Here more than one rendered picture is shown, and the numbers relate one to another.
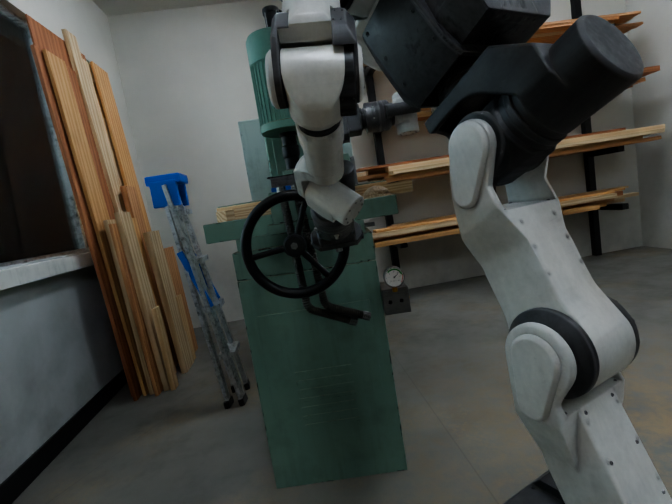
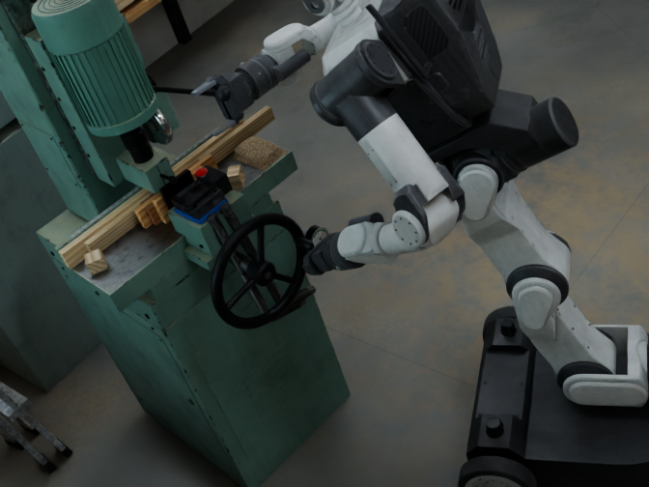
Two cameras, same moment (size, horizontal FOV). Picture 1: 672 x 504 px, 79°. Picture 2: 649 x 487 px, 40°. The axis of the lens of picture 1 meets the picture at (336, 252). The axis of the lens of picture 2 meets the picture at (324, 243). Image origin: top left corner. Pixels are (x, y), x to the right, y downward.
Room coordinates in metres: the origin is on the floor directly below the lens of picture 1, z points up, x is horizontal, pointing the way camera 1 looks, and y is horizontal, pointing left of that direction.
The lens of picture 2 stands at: (-0.36, 0.90, 2.14)
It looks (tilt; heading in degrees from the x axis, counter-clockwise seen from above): 39 degrees down; 326
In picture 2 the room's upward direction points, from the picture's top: 19 degrees counter-clockwise
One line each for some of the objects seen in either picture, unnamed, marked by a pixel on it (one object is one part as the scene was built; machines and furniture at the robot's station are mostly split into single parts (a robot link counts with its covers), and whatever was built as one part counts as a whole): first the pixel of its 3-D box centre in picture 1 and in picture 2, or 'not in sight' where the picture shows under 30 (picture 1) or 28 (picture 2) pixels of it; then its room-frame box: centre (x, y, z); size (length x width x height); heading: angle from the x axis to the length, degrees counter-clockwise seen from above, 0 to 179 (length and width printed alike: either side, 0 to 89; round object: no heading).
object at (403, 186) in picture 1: (322, 200); (184, 177); (1.42, 0.02, 0.92); 0.62 x 0.02 x 0.04; 89
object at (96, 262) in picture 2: (225, 216); (96, 261); (1.37, 0.34, 0.92); 0.04 x 0.04 x 0.04; 64
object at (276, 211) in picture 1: (297, 204); (211, 216); (1.23, 0.09, 0.91); 0.15 x 0.14 x 0.09; 89
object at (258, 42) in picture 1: (279, 85); (97, 59); (1.42, 0.10, 1.32); 0.18 x 0.18 x 0.31
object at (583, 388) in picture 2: not in sight; (606, 364); (0.52, -0.42, 0.28); 0.21 x 0.20 x 0.13; 29
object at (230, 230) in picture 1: (302, 218); (196, 220); (1.31, 0.09, 0.87); 0.61 x 0.30 x 0.06; 89
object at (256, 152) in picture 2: (375, 191); (256, 148); (1.33, -0.16, 0.92); 0.14 x 0.09 x 0.04; 179
